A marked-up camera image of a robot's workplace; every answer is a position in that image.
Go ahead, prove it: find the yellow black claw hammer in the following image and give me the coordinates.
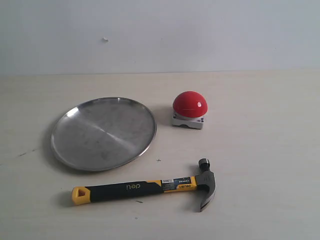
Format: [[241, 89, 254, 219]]
[[71, 158, 216, 212]]

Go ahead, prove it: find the red dome push button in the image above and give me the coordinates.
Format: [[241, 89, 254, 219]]
[[171, 91, 208, 130]]

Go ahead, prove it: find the round stainless steel plate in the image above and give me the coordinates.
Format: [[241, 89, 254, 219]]
[[50, 97, 157, 172]]

